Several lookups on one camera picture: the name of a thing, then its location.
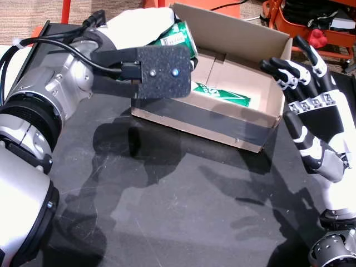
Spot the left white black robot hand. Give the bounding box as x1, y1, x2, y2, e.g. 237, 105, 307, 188
107, 7, 176, 51

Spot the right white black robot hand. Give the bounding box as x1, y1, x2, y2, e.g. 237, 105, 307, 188
259, 35, 356, 211

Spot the green Chilsung cider can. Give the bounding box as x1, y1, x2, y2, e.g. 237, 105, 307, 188
191, 82, 251, 108
151, 21, 199, 59

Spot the cardboard box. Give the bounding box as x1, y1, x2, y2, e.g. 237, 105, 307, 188
130, 2, 294, 154

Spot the white box in cart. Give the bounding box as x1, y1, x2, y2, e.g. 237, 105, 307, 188
330, 18, 356, 30

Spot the orange floor plate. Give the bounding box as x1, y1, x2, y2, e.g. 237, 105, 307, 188
143, 0, 241, 19

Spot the red rubber toy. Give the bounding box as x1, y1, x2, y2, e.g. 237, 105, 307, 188
308, 28, 328, 48

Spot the orange metal cart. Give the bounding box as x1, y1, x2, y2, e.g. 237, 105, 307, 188
263, 0, 356, 75

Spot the black bag in cart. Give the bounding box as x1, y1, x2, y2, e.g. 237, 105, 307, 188
283, 0, 340, 28

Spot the white side table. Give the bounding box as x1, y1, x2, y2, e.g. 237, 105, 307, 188
0, 46, 31, 98

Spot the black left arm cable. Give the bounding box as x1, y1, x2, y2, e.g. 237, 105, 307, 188
0, 9, 142, 108

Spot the orange metal post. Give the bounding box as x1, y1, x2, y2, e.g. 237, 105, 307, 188
61, 0, 71, 24

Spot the black floor cable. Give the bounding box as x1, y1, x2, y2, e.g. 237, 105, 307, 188
210, 0, 248, 11

